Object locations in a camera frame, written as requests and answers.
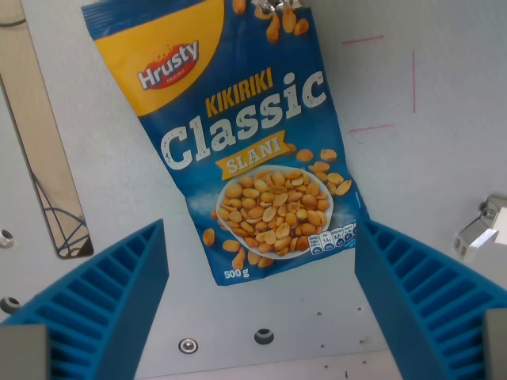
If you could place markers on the shiny round screw head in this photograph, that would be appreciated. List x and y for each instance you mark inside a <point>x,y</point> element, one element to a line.
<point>188,345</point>

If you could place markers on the blue Hrusty peanut bag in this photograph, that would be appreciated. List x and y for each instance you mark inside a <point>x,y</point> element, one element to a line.
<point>245,118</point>

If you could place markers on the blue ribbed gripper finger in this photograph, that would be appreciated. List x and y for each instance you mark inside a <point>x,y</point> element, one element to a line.
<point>115,285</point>
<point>404,285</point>

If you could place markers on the silver metal corner bracket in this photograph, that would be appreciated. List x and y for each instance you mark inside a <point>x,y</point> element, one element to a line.
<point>481,233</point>

